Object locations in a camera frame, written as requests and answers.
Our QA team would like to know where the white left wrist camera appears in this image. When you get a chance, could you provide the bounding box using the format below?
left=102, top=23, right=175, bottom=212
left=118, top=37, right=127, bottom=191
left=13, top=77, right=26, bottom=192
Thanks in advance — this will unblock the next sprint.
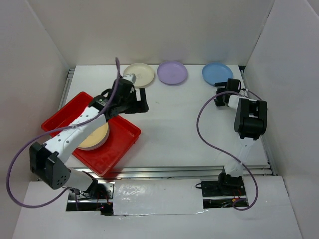
left=122, top=73, right=136, bottom=84

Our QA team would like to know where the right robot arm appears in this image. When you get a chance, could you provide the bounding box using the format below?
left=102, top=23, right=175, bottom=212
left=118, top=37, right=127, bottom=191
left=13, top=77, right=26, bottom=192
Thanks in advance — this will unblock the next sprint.
left=214, top=78, right=267, bottom=195

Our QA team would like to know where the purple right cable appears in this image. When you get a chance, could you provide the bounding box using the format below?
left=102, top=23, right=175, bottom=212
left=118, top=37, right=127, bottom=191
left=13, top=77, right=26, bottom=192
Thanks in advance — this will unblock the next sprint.
left=196, top=89, right=260, bottom=212

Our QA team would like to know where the purple cable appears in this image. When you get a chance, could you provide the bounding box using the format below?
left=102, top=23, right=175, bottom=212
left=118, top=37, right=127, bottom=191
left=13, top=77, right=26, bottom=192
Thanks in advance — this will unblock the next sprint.
left=5, top=57, right=121, bottom=212
left=196, top=89, right=260, bottom=212

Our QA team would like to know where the blue plate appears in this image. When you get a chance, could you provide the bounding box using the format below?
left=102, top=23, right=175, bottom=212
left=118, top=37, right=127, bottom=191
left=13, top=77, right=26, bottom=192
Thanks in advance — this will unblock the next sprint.
left=202, top=62, right=233, bottom=86

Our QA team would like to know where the purple plate at back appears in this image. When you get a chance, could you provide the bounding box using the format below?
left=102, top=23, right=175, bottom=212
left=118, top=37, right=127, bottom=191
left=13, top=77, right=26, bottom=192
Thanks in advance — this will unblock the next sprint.
left=157, top=61, right=188, bottom=85

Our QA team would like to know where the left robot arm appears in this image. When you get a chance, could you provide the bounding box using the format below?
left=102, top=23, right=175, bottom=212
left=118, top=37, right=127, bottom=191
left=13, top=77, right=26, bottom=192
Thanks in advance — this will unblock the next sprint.
left=29, top=73, right=149, bottom=199

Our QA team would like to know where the red plastic bin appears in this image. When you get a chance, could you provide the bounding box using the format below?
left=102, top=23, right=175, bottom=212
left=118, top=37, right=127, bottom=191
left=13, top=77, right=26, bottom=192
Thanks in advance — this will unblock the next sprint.
left=41, top=92, right=141, bottom=178

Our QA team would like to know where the white foil-edged panel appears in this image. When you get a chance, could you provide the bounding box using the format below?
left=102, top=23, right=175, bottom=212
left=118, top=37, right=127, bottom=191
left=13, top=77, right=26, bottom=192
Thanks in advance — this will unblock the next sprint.
left=113, top=179, right=204, bottom=216

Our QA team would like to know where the aluminium front rail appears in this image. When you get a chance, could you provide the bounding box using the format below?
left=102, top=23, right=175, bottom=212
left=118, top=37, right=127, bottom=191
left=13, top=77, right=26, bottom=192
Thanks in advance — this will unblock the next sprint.
left=37, top=164, right=275, bottom=181

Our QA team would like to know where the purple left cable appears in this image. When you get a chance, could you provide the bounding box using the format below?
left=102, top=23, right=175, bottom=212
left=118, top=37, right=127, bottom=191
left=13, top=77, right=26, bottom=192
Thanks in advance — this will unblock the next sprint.
left=5, top=57, right=121, bottom=212

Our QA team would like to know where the cream plate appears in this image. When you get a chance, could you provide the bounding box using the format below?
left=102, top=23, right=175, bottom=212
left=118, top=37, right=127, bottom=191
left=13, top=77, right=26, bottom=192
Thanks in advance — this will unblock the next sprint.
left=123, top=63, right=155, bottom=88

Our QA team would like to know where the orange plate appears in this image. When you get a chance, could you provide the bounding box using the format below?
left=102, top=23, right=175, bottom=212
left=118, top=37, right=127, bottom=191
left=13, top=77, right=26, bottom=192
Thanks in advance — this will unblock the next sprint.
left=77, top=123, right=110, bottom=151

